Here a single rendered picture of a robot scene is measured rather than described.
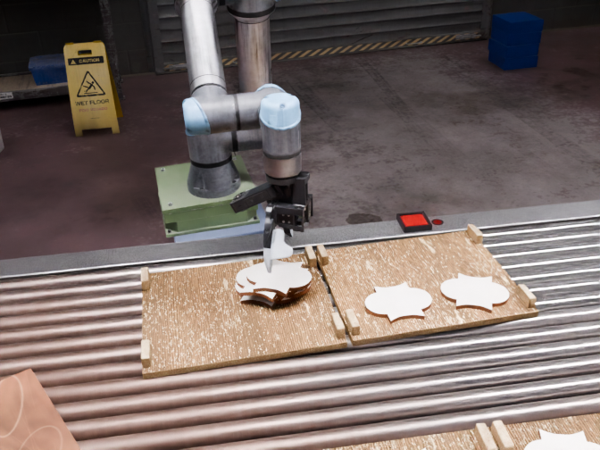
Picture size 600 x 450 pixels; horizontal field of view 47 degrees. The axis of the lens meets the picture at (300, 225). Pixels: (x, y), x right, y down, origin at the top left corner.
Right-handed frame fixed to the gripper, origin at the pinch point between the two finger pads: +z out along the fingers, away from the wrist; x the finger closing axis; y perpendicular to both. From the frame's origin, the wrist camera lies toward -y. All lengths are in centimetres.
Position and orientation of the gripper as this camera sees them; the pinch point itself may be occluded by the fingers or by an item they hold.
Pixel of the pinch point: (277, 254)
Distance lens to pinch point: 149.3
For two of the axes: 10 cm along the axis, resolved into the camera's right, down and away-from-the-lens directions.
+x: 2.9, -4.9, 8.2
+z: 0.3, 8.6, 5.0
